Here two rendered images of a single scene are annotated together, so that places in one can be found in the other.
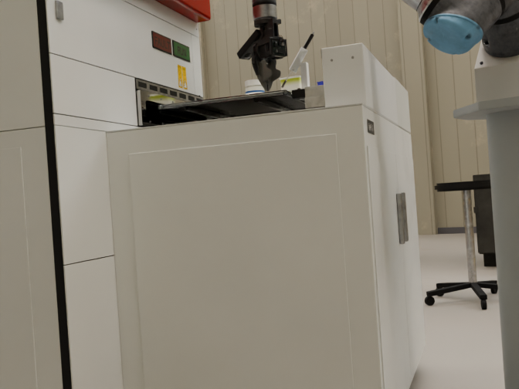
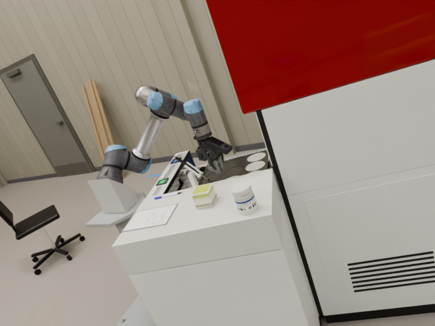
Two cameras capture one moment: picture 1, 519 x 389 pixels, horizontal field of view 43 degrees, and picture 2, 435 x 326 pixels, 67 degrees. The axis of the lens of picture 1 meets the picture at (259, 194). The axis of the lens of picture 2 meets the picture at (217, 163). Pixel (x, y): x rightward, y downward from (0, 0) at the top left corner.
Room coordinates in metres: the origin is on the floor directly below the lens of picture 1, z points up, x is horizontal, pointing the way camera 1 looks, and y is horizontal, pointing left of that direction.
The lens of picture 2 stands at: (3.45, -0.08, 1.56)
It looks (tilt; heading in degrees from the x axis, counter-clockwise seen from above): 21 degrees down; 178
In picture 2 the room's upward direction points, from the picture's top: 21 degrees counter-clockwise
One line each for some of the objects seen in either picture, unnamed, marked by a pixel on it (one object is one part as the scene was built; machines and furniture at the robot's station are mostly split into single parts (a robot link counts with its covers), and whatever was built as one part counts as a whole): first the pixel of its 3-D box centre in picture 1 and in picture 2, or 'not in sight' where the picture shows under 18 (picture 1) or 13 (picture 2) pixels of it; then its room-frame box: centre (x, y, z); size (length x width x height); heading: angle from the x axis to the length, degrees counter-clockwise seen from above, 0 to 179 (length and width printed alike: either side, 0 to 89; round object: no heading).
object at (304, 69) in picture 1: (299, 69); (195, 175); (2.12, -0.15, 1.03); 0.06 x 0.04 x 0.13; 71
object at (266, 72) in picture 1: (266, 75); (217, 165); (2.03, -0.05, 1.01); 0.06 x 0.03 x 0.09; 42
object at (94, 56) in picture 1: (138, 63); (271, 125); (1.81, 0.30, 1.02); 0.81 x 0.03 x 0.40; 161
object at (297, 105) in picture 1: (243, 106); (234, 171); (1.92, 0.03, 0.90); 0.34 x 0.34 x 0.01; 71
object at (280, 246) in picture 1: (297, 272); (243, 259); (1.96, -0.10, 0.41); 0.96 x 0.64 x 0.82; 161
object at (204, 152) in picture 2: (268, 40); (206, 146); (2.04, -0.06, 1.11); 0.09 x 0.08 x 0.12; 42
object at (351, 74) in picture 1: (364, 92); (174, 182); (1.74, -0.29, 0.89); 0.55 x 0.09 x 0.14; 161
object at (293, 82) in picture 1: (293, 87); (204, 196); (2.27, -0.14, 1.00); 0.07 x 0.07 x 0.07; 66
